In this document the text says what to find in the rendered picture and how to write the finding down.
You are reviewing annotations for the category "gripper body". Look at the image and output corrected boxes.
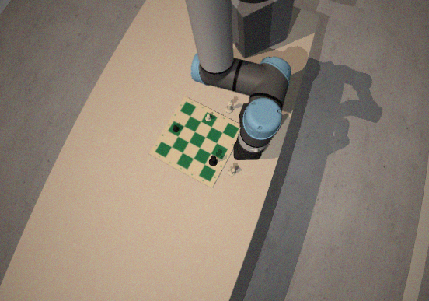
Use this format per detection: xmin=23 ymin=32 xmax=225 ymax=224
xmin=233 ymin=103 xmax=267 ymax=160

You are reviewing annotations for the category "green and cream chessboard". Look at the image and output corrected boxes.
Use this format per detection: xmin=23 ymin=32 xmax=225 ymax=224
xmin=149 ymin=97 xmax=240 ymax=188

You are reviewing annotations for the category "white chess king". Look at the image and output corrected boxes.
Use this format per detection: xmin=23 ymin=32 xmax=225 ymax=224
xmin=225 ymin=100 xmax=233 ymax=113

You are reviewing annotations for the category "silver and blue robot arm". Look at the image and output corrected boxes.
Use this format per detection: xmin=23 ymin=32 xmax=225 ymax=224
xmin=185 ymin=0 xmax=291 ymax=148

